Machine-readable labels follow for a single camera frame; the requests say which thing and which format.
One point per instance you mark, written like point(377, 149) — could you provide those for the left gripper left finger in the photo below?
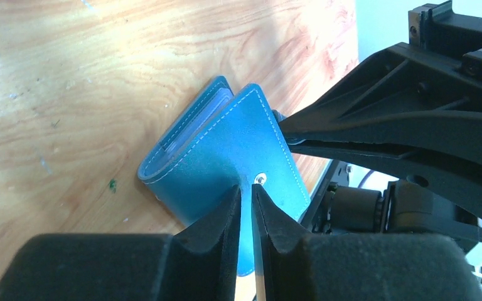
point(198, 263)

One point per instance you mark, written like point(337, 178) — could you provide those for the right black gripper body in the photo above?
point(438, 29)

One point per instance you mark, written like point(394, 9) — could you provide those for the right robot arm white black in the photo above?
point(405, 207)

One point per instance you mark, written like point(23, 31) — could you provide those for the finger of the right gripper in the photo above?
point(456, 179)
point(400, 95)

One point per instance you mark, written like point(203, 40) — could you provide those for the blue leather card holder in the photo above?
point(223, 139)

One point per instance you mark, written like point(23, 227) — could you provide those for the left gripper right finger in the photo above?
point(292, 263)

